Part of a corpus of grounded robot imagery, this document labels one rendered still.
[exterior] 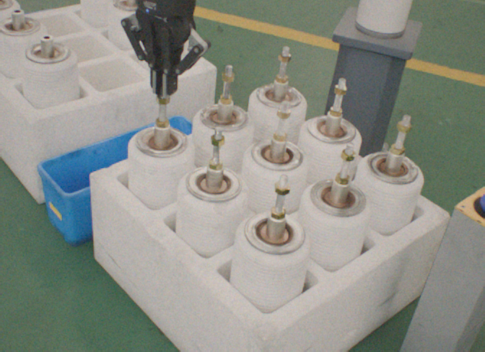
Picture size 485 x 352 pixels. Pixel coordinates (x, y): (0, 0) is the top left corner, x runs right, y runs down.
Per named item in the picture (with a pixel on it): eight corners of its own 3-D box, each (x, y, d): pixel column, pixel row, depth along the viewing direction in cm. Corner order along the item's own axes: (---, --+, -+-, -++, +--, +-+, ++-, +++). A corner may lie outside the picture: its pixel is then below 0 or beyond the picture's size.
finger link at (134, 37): (136, 11, 85) (159, 50, 87) (128, 16, 87) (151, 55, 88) (123, 17, 84) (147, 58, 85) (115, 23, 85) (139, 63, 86)
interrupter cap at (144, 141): (169, 124, 98) (169, 120, 97) (198, 149, 93) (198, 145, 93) (125, 138, 94) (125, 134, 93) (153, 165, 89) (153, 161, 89)
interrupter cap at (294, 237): (274, 266, 76) (275, 262, 75) (231, 231, 80) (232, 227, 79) (317, 239, 80) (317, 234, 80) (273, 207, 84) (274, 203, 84)
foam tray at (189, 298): (263, 177, 130) (274, 100, 120) (421, 295, 109) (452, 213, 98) (94, 258, 108) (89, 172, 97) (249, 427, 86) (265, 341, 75)
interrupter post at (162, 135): (164, 137, 95) (164, 118, 93) (173, 146, 93) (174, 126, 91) (150, 142, 93) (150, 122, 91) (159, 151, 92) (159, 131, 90)
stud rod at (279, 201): (274, 229, 79) (283, 179, 74) (270, 223, 79) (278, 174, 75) (281, 226, 79) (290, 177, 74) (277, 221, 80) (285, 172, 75)
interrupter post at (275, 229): (274, 244, 79) (278, 224, 77) (260, 234, 80) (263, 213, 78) (287, 236, 80) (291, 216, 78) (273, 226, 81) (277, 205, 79)
